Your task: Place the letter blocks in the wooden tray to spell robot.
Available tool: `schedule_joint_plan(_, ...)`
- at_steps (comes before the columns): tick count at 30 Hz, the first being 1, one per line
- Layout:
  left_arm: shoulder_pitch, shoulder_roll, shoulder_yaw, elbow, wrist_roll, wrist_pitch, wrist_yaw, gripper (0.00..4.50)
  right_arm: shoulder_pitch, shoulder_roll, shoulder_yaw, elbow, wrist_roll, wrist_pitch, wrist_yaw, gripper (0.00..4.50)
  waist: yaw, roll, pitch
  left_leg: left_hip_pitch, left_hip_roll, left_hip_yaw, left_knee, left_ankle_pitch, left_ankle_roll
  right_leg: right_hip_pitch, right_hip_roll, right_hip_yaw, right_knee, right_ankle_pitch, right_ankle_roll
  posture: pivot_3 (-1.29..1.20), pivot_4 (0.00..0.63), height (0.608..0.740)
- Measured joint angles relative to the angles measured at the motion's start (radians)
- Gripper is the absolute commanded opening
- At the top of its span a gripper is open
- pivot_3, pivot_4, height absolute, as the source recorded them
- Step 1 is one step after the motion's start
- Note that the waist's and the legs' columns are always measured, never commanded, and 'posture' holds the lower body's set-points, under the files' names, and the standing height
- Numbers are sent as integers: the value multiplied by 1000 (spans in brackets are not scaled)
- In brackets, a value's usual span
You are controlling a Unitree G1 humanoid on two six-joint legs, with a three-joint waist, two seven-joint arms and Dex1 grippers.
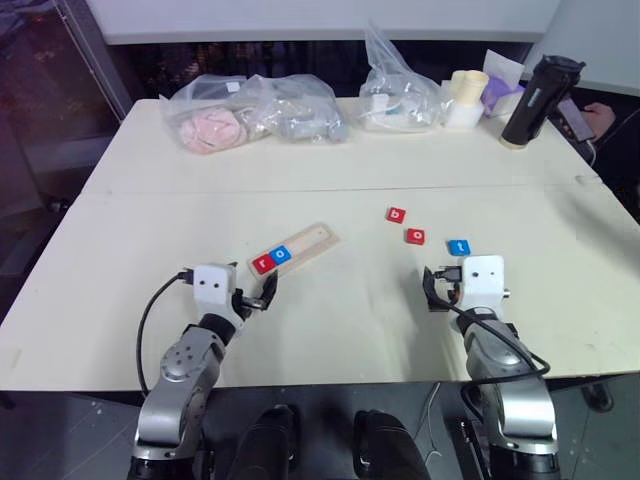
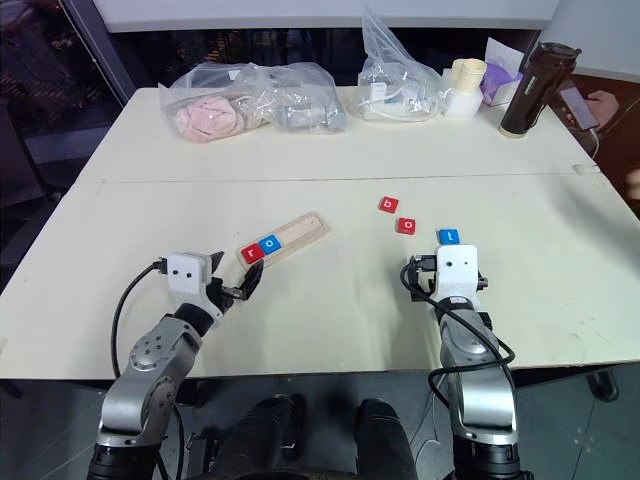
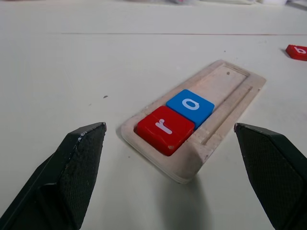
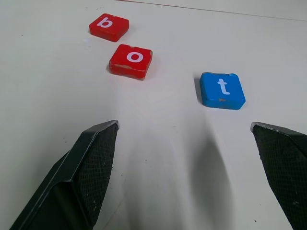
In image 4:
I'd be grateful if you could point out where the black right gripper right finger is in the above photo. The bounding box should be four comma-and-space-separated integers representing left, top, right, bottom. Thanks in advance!
250, 121, 307, 230

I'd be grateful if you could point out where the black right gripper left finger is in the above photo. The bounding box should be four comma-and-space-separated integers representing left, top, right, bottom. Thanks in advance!
9, 120, 120, 230

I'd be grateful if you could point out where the red letter o tile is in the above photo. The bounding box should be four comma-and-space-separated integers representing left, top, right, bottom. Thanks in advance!
109, 44, 154, 81

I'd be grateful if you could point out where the red letter b tile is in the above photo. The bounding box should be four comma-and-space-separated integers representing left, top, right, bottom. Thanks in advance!
89, 13, 130, 43

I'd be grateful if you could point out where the blue letter t tile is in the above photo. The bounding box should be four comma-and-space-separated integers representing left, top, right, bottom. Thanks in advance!
199, 72, 246, 111

